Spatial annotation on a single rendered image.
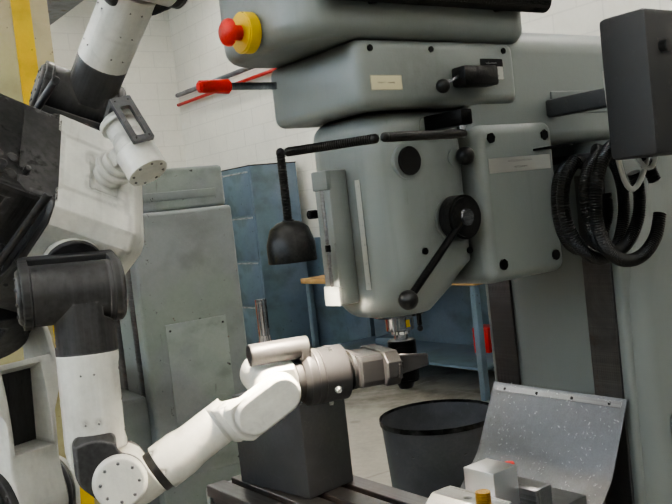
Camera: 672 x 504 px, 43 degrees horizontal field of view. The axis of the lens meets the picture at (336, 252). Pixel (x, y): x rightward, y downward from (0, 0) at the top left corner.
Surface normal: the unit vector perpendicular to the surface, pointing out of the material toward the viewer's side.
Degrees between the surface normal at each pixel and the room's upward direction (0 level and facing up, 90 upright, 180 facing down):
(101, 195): 58
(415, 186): 90
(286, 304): 90
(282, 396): 101
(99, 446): 87
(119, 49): 135
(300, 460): 90
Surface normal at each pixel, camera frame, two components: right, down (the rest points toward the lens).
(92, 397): 0.22, -0.04
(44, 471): 0.78, -0.22
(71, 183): 0.62, -0.58
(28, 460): 0.81, 0.02
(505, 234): 0.59, -0.03
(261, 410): 0.37, 0.19
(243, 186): -0.80, 0.12
